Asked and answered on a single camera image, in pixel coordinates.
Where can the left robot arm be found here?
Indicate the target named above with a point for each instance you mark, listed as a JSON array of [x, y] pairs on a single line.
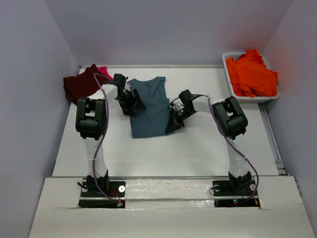
[[92, 124]]

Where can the orange t shirt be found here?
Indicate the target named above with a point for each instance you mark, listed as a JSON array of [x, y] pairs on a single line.
[[250, 77]]

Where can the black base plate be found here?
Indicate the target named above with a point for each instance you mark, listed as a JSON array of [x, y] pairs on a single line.
[[93, 198], [225, 197]]

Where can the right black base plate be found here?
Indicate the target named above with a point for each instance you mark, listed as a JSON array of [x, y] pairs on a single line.
[[225, 197]]

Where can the teal blue t shirt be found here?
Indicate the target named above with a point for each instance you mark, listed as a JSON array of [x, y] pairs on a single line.
[[152, 121]]

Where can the pink folded t shirt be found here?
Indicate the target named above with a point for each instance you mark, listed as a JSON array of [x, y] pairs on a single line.
[[103, 70]]

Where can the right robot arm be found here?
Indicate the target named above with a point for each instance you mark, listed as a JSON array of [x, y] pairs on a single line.
[[231, 122]]

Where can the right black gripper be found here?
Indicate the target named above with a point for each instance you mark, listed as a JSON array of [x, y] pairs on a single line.
[[174, 122]]

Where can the white plastic basket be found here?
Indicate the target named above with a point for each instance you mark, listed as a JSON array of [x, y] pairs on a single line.
[[257, 99]]

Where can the dark red folded t shirt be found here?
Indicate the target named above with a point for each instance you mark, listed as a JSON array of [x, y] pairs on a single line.
[[84, 84]]

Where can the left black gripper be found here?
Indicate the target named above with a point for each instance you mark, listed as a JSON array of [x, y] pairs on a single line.
[[134, 101]]

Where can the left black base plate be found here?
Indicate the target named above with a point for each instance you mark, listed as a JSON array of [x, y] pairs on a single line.
[[93, 198]]

